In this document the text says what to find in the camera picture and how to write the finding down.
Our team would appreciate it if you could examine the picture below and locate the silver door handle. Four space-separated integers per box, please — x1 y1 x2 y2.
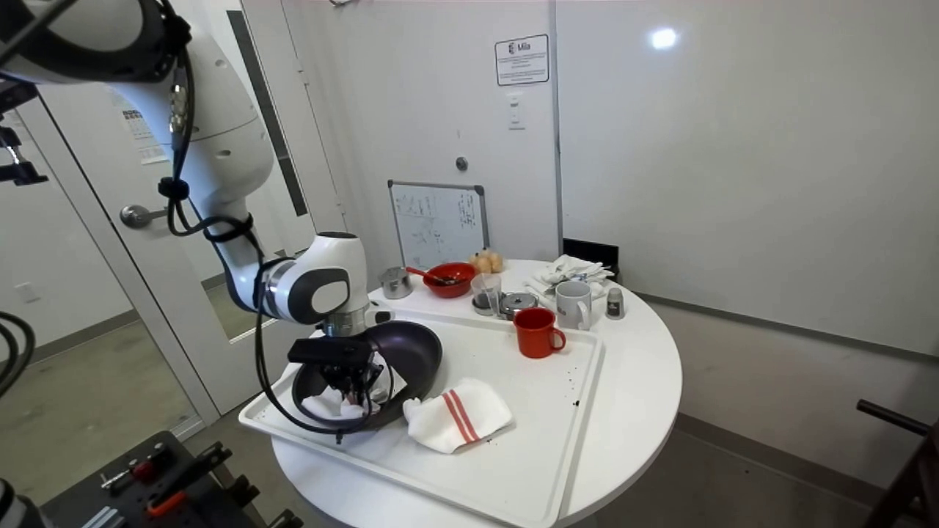
116 201 169 231

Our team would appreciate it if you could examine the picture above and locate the black tool platform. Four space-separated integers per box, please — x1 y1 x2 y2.
37 428 304 528

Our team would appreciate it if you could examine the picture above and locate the white light switch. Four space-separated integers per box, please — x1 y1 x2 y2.
502 94 530 139

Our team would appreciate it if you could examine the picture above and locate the small metal cup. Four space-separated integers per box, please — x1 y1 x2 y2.
377 264 415 303

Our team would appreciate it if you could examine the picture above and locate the white wall sign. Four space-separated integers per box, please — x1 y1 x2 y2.
489 33 550 92

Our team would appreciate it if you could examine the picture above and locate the small metal bowl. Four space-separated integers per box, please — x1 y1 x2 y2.
468 289 505 318
495 290 539 322

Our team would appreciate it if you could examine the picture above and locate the black outlet box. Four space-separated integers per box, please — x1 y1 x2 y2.
561 234 621 283

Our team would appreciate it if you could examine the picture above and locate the red bowl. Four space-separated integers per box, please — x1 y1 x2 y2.
405 262 480 303

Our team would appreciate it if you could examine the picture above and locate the pile of white packets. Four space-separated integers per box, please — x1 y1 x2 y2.
537 253 618 293

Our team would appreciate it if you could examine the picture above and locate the round white table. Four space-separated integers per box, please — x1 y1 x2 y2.
267 259 687 528

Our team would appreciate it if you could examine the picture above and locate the small framed whiteboard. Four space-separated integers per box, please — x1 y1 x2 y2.
383 177 493 274

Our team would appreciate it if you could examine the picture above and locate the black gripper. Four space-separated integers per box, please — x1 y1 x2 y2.
283 328 396 412

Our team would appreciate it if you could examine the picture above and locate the small tan item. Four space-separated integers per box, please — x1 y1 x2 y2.
471 249 506 280

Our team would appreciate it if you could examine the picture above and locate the thick black cable loop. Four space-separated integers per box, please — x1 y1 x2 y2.
0 309 40 400

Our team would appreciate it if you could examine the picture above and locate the large glossy wall whiteboard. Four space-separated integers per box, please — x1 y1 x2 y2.
550 0 939 362

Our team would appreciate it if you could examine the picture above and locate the silver metal bar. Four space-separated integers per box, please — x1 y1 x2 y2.
78 501 128 528

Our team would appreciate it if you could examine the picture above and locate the red mug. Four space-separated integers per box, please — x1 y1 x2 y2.
511 306 568 362

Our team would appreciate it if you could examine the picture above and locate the white door with window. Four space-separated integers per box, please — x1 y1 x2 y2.
18 69 363 424

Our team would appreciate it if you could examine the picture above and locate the black frying pan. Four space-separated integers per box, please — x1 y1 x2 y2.
291 319 446 435

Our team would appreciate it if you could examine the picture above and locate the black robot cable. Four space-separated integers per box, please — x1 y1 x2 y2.
154 38 393 438

